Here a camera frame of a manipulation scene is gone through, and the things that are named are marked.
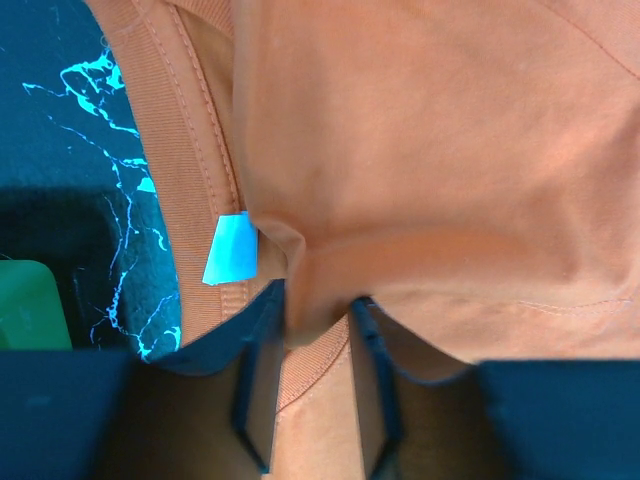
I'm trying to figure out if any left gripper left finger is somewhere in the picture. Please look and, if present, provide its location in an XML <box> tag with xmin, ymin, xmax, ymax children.
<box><xmin>99</xmin><ymin>280</ymin><xmax>285</xmax><ymax>479</ymax></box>

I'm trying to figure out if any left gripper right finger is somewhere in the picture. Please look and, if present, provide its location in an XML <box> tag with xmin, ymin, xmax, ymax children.
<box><xmin>349</xmin><ymin>298</ymin><xmax>500</xmax><ymax>479</ymax></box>

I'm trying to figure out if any orange t shirt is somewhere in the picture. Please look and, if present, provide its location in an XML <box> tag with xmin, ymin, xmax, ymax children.
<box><xmin>90</xmin><ymin>1</ymin><xmax>639</xmax><ymax>479</ymax></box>

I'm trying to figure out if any green plastic bin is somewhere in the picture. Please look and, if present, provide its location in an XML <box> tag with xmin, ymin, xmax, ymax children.
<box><xmin>0</xmin><ymin>260</ymin><xmax>72</xmax><ymax>351</ymax></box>

